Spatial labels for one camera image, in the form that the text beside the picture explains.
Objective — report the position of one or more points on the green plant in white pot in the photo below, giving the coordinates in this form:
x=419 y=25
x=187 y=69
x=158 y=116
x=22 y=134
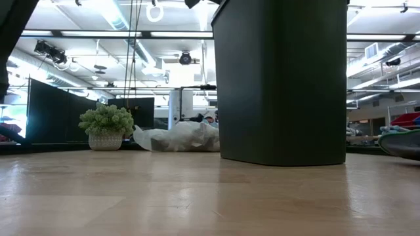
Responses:
x=105 y=119

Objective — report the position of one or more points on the wooden bar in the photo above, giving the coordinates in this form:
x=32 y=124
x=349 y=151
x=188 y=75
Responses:
x=361 y=138

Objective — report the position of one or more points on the round black ceiling camera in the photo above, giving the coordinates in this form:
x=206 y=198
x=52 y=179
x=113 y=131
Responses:
x=185 y=58

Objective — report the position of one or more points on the black metal stand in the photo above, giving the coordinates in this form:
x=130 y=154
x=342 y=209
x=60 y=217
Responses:
x=197 y=87

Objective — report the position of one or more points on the dark grey trash bin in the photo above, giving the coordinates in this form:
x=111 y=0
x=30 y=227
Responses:
x=282 y=85

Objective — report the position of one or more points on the grey black printed work glove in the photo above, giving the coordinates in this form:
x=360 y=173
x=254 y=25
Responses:
x=402 y=144

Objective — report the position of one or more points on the person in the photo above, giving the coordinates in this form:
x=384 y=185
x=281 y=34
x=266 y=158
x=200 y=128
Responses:
x=210 y=119

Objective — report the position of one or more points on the white round pillar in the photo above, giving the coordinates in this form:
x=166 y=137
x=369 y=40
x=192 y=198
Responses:
x=174 y=109

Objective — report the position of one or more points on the translucent grey trash bag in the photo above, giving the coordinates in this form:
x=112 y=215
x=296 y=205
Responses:
x=183 y=137

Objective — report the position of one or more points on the pale blue machine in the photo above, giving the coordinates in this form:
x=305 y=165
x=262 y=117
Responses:
x=352 y=131

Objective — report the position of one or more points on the red item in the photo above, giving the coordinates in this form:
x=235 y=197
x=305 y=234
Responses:
x=408 y=118

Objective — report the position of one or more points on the black ceiling camera cluster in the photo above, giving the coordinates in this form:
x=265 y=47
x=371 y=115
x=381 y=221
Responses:
x=52 y=54

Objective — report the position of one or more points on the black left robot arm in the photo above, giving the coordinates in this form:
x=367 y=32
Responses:
x=10 y=32

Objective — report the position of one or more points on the large black panel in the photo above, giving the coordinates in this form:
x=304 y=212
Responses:
x=49 y=111

